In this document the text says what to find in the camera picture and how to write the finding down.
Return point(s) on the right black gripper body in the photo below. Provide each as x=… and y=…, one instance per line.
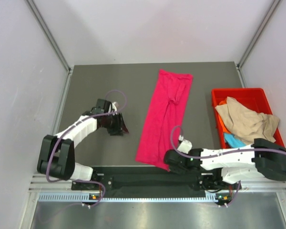
x=179, y=169

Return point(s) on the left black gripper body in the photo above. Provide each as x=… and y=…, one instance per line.
x=113, y=123

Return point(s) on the pink t shirt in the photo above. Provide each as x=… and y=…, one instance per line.
x=166, y=110

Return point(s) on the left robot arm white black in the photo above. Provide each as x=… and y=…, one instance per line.
x=57, y=154

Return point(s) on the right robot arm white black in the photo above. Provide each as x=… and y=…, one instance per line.
x=221, y=168

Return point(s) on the orange t shirt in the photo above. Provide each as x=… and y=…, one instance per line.
x=225, y=130

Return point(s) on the blue t shirt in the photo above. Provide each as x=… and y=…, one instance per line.
x=232, y=141

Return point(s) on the beige t shirt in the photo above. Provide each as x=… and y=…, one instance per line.
x=245, y=124

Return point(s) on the red plastic bin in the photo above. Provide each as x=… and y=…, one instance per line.
x=252, y=98

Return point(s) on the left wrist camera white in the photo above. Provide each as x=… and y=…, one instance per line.
x=113, y=107

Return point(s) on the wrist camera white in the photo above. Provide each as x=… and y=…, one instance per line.
x=113, y=107
x=184, y=145

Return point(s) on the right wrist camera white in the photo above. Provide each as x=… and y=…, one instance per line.
x=184, y=145

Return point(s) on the slotted cable duct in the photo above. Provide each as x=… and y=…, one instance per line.
x=90, y=198

